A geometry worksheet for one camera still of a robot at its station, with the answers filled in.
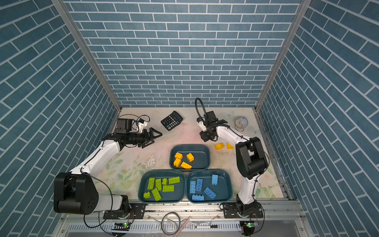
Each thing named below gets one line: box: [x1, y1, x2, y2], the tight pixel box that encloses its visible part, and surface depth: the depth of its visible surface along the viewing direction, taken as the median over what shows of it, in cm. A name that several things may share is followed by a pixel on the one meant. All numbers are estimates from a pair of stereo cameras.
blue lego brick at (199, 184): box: [195, 178, 203, 192], surface depth 84 cm
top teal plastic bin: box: [169, 144, 211, 171], surface depth 93 cm
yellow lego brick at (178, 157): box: [174, 152, 184, 162], surface depth 93 cm
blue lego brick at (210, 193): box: [203, 186, 218, 200], surface depth 80 cm
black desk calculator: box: [160, 110, 184, 131], surface depth 112 cm
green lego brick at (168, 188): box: [162, 184, 175, 193], surface depth 82 cm
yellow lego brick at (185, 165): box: [180, 161, 192, 170], surface depth 91 cm
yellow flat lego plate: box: [214, 142, 225, 151], surface depth 98 cm
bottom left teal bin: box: [138, 169, 187, 204], surface depth 82 cm
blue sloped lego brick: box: [211, 174, 219, 186], surface depth 84 cm
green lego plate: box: [147, 177, 156, 191], surface depth 84 cm
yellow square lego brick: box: [173, 156, 184, 168], surface depth 91 cm
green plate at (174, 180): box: [168, 176, 181, 185], surface depth 85 cm
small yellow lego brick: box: [186, 152, 195, 163], surface depth 93 cm
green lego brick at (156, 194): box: [151, 187, 162, 202], surface depth 79 cm
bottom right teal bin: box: [186, 169, 233, 204], surface depth 82 cm
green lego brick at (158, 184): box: [155, 178, 162, 192], surface depth 84 cm
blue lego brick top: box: [191, 194, 205, 201], surface depth 77 cm
